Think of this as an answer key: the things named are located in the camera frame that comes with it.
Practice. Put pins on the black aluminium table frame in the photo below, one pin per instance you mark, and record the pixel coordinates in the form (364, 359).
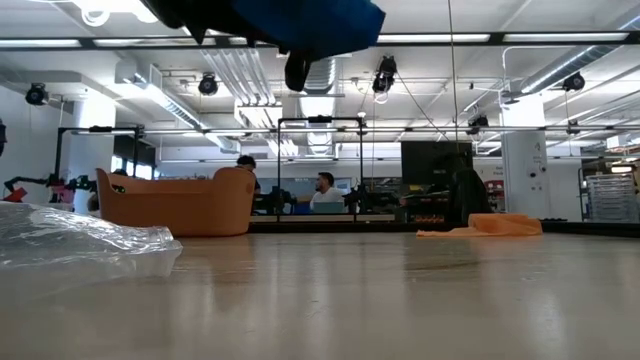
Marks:
(590, 228)

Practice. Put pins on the clear plastic bag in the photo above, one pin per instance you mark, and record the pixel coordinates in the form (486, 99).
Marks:
(80, 245)

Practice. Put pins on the black ceiling spotlight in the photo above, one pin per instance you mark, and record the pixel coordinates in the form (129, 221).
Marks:
(37, 94)
(208, 84)
(477, 122)
(574, 81)
(385, 74)

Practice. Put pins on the orange elastic bandage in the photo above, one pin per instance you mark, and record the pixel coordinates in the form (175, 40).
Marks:
(500, 226)

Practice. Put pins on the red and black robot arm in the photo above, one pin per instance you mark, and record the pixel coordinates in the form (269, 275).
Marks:
(15, 195)

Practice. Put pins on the black office chair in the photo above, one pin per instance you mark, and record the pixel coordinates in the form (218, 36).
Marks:
(470, 195)

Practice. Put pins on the person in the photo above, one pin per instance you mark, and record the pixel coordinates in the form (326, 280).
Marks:
(326, 192)
(247, 164)

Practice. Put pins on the black rectangular rig frame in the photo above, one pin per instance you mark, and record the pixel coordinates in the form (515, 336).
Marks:
(279, 150)
(59, 150)

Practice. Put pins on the black display panel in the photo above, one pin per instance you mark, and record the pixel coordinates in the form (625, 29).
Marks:
(425, 160)

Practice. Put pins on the black overhead beam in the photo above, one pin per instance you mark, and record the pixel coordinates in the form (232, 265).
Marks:
(496, 38)

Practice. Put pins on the orange plastic basin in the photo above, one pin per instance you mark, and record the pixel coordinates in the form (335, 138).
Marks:
(175, 207)

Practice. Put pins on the blue elastic bandage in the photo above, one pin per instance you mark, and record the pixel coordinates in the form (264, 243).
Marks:
(320, 25)

